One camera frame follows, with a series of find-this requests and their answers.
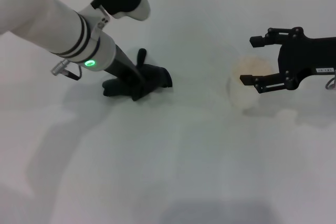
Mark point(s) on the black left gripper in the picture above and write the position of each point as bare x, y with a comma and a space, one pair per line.
123, 66

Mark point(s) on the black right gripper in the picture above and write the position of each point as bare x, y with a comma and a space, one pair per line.
299, 56

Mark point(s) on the white paper cup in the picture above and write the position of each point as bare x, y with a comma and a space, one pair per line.
249, 69

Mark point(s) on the dark cloth rag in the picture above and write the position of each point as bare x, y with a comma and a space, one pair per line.
155, 77

